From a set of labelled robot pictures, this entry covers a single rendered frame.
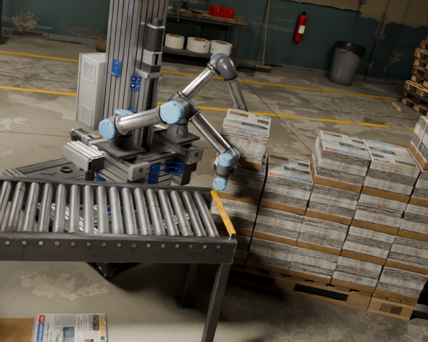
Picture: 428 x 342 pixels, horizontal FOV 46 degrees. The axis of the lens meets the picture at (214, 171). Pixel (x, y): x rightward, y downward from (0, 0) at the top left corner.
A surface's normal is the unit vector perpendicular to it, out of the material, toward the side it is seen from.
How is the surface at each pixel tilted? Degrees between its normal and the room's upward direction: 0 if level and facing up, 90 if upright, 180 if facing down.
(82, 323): 1
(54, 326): 1
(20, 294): 0
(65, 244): 90
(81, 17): 90
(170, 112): 86
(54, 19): 90
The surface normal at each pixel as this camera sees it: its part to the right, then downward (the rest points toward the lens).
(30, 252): 0.22, 0.44
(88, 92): -0.64, 0.21
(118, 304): 0.18, -0.89
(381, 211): -0.11, 0.39
